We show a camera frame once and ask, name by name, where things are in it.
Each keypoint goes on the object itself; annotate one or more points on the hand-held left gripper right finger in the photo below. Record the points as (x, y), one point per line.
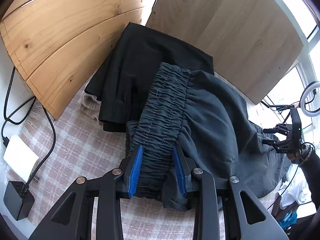
(180, 175)

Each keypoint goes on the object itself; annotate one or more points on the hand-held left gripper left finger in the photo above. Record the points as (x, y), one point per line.
(133, 175)

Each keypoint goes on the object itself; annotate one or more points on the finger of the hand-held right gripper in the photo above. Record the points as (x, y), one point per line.
(282, 146)
(281, 128)

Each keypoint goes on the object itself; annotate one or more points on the dark grey pants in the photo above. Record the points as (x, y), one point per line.
(212, 120)

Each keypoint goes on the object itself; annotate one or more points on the person's right forearm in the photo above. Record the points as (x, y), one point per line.
(313, 175)

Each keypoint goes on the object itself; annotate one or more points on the person's right hand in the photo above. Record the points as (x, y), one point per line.
(295, 158)

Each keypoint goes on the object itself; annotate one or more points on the black tripod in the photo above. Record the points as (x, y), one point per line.
(280, 108)

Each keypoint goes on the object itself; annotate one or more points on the white cloth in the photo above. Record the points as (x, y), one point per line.
(297, 192)

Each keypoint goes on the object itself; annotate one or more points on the pink plaid bed sheet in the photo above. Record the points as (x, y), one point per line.
(75, 142)

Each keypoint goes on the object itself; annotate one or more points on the blue plastic bag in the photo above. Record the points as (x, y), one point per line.
(288, 220)

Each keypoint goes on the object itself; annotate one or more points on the cream knitted sweater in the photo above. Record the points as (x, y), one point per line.
(87, 105)

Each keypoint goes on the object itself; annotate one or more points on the light oak headboard panel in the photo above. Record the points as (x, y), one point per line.
(225, 30)

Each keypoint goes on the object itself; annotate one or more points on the white power adapter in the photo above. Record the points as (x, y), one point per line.
(20, 157)

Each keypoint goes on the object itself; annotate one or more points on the black power adapter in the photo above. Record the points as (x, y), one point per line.
(17, 200)

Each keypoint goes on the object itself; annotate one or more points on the black pants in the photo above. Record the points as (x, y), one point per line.
(140, 55)

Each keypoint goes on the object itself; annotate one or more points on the pine wood board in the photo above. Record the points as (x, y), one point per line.
(62, 30)

